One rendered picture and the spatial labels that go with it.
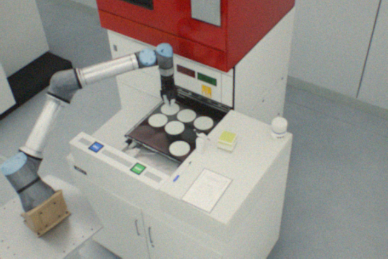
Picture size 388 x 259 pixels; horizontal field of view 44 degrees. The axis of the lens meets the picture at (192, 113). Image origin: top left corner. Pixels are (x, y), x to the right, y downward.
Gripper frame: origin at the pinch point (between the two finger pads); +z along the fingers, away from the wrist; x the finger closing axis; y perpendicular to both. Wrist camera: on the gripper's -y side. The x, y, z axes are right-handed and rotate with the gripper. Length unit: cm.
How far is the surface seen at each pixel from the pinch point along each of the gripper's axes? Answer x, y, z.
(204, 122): -16.9, -7.8, 7.3
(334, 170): -112, 24, 97
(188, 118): -8.8, -3.6, 7.3
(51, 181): 62, -29, 15
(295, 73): -110, 121, 83
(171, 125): 0.2, -7.8, 7.3
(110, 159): 31.1, -32.8, 1.2
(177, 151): -1.1, -26.9, 7.3
